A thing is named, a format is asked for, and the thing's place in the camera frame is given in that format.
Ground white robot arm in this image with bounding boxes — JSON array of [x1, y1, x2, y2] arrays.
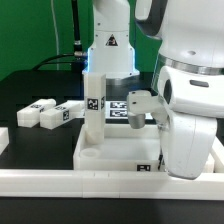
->
[[83, 0, 224, 179]]

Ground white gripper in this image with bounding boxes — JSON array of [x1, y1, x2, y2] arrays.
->
[[157, 66, 224, 180]]

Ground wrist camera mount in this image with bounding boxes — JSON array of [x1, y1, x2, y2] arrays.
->
[[127, 90, 163, 129]]

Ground black cable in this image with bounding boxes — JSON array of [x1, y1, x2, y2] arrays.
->
[[32, 0, 88, 72]]

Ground white desk top tray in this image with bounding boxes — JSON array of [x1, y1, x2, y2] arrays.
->
[[72, 123, 216, 173]]

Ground white fence bar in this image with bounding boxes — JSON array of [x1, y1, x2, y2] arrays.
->
[[0, 169, 224, 200], [0, 127, 9, 155], [211, 138, 224, 173]]

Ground white front fence bar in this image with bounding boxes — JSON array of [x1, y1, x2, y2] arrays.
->
[[0, 169, 224, 200]]

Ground white right fence bar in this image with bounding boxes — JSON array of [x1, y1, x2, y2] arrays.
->
[[211, 138, 224, 173]]

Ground fiducial marker sheet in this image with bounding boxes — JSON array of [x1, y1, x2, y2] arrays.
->
[[105, 100, 154, 120]]

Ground white left fence bar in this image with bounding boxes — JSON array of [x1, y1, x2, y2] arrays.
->
[[0, 127, 9, 155]]

